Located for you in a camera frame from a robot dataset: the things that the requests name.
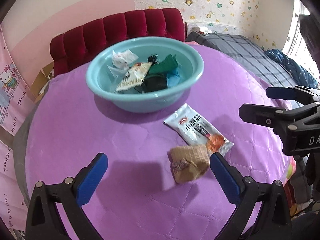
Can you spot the cardboard box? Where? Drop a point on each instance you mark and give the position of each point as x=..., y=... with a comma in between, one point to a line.
x=41, y=82

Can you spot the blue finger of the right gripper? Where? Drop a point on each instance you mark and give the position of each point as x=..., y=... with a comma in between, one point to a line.
x=268, y=116
x=299, y=94

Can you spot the grey plaid bed cover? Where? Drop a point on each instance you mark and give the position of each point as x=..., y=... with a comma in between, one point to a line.
x=248, y=54

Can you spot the beige oatmeal sachet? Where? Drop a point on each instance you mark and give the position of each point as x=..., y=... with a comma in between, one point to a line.
x=134, y=76

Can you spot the white spicy snack packet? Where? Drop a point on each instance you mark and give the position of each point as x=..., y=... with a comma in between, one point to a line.
x=197, y=130

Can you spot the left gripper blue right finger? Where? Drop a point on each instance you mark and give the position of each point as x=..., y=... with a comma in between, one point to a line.
x=261, y=209

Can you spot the dark blue starry blanket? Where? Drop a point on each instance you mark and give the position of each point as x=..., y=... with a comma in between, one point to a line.
x=301, y=76

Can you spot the black glove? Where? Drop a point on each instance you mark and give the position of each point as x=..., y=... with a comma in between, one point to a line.
x=152, y=83

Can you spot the purple quilted table cover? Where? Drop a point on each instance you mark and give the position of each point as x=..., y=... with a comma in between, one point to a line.
x=138, y=197

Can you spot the clear zip bag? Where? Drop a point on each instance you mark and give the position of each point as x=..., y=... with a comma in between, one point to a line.
x=117, y=73

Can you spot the red velvet tufted sofa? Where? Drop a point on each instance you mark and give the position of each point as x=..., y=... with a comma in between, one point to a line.
x=83, y=43

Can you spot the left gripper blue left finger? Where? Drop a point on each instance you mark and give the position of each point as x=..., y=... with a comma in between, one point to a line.
x=43, y=218

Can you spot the beige brown sock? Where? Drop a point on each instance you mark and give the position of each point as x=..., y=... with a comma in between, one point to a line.
x=188, y=163

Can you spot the pink Hello Kitty curtain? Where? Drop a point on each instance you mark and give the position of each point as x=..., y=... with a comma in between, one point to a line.
x=16, y=103

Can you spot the white plastic bag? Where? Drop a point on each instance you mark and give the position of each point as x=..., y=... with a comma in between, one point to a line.
x=124, y=59

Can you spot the teal plastic basin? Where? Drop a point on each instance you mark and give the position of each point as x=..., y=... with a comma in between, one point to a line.
x=148, y=49

